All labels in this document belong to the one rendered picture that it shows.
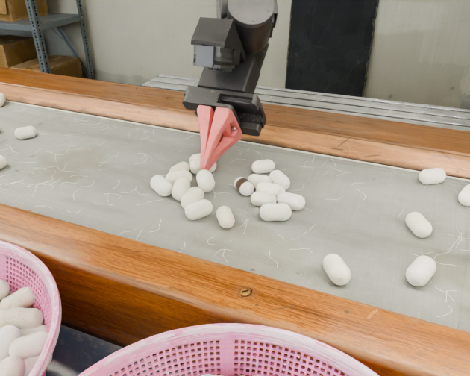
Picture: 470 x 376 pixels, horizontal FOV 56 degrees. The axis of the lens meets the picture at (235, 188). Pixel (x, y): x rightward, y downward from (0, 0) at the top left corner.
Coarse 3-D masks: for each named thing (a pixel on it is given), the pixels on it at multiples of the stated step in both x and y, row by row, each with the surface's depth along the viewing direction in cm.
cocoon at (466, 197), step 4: (468, 184) 53; (464, 188) 52; (468, 188) 52; (460, 192) 52; (464, 192) 51; (468, 192) 51; (460, 196) 52; (464, 196) 51; (468, 196) 51; (460, 200) 52; (464, 200) 51; (468, 200) 51; (464, 204) 52; (468, 204) 51
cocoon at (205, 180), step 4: (200, 172) 55; (204, 172) 55; (208, 172) 55; (196, 176) 56; (200, 176) 54; (204, 176) 54; (208, 176) 54; (212, 176) 55; (200, 180) 54; (204, 180) 54; (208, 180) 54; (212, 180) 54; (200, 184) 54; (204, 184) 53; (208, 184) 53; (212, 184) 54; (204, 188) 54; (208, 188) 54; (212, 188) 54
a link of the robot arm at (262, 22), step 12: (216, 0) 62; (228, 0) 52; (240, 0) 52; (252, 0) 52; (264, 0) 53; (276, 0) 63; (216, 12) 64; (228, 12) 52; (240, 12) 52; (252, 12) 52; (264, 12) 52; (276, 12) 62; (240, 24) 52; (252, 24) 51; (264, 24) 52; (240, 36) 54; (252, 36) 54; (264, 36) 55; (252, 48) 56
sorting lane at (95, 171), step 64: (0, 128) 72; (64, 128) 72; (128, 128) 72; (0, 192) 55; (64, 192) 55; (128, 192) 55; (320, 192) 55; (384, 192) 55; (448, 192) 55; (256, 256) 44; (320, 256) 44; (384, 256) 44; (448, 256) 44; (448, 320) 37
